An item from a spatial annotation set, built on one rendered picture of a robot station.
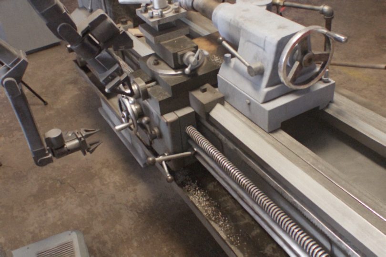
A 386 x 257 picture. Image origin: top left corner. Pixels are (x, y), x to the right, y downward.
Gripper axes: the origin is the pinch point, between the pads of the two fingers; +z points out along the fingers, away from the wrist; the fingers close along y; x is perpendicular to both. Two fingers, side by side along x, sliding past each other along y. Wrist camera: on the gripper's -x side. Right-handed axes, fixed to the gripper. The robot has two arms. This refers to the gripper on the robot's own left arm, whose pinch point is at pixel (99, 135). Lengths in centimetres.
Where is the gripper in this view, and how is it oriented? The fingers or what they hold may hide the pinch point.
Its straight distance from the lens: 198.2
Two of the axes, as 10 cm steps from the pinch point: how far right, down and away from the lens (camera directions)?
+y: 1.3, 8.4, 5.2
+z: 8.6, -3.6, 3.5
